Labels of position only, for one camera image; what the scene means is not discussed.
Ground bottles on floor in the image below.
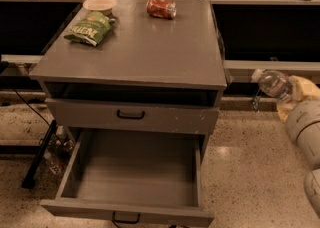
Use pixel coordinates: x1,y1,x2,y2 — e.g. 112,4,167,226
43,126,75,176

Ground beige paper bowl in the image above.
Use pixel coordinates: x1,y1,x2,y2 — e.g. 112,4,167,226
83,0,117,15

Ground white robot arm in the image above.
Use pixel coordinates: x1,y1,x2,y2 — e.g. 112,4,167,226
277,75,320,217

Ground grey middle drawer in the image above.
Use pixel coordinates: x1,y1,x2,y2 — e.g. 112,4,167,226
46,98,219,134

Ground clear plastic water bottle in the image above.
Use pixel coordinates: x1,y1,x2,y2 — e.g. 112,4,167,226
251,69,293,103

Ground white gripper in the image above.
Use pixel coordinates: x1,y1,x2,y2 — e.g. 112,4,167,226
276,75,320,143

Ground black cable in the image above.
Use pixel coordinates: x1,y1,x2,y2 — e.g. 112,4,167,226
0,77,64,145

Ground clear acrylic bracket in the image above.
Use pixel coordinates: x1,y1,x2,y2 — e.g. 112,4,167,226
252,89,262,112

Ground black stand leg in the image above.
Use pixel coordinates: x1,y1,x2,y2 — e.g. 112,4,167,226
22,120,57,189

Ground open grey bottom drawer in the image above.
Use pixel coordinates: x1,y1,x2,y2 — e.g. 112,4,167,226
41,129,214,228

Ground grey drawer cabinet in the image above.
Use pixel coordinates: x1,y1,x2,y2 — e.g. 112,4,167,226
29,0,228,160

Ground green chip bag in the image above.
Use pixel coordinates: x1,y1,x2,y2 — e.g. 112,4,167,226
64,11,115,47

